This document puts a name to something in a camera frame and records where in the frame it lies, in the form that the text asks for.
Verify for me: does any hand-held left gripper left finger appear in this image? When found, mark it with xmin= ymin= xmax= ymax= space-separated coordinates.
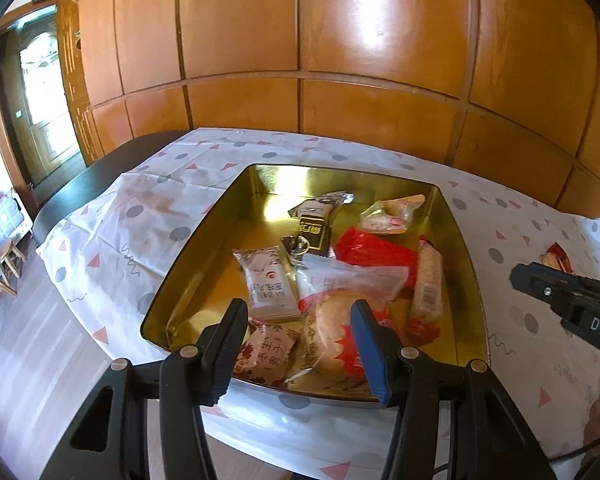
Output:
xmin=55 ymin=298 xmax=251 ymax=480

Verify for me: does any patterned white tablecloth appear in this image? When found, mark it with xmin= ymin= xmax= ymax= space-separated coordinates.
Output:
xmin=35 ymin=127 xmax=600 ymax=480

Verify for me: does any floral snack packet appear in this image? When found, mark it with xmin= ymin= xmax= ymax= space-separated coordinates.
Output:
xmin=232 ymin=322 xmax=303 ymax=388

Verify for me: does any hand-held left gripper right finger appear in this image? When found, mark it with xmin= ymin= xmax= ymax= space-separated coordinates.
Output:
xmin=350 ymin=299 xmax=556 ymax=480

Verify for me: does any carved wooden door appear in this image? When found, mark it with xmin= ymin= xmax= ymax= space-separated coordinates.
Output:
xmin=57 ymin=0 xmax=106 ymax=166

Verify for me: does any small red snack packet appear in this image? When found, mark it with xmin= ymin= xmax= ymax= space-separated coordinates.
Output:
xmin=542 ymin=242 xmax=576 ymax=273

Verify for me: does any gold tin box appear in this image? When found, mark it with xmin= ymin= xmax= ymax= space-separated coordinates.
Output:
xmin=140 ymin=162 xmax=490 ymax=403

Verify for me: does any wooden wardrobe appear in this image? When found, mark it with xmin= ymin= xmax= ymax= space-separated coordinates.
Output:
xmin=77 ymin=0 xmax=600 ymax=221

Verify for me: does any long rice bar packet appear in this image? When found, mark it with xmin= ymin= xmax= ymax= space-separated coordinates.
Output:
xmin=407 ymin=237 xmax=443 ymax=343

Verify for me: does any clear pastry packet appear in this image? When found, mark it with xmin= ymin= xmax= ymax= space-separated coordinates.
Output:
xmin=357 ymin=194 xmax=426 ymax=235

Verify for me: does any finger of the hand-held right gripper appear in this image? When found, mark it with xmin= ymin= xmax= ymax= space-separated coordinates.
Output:
xmin=510 ymin=261 xmax=581 ymax=318

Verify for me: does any clear plastic storage box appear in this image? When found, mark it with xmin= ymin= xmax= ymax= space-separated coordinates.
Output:
xmin=0 ymin=191 xmax=33 ymax=261

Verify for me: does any large clear bun packet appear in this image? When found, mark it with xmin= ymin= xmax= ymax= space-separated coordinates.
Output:
xmin=285 ymin=260 xmax=411 ymax=396

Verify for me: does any dark brown snack packet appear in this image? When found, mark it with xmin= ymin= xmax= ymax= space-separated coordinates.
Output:
xmin=290 ymin=190 xmax=355 ymax=258

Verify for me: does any black cable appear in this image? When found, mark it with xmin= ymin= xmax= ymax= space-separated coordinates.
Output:
xmin=547 ymin=395 xmax=600 ymax=480

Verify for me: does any wooden stool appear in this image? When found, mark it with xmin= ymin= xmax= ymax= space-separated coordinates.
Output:
xmin=0 ymin=239 xmax=28 ymax=281

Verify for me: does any white snack packet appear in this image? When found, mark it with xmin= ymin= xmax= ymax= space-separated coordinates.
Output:
xmin=231 ymin=246 xmax=302 ymax=323

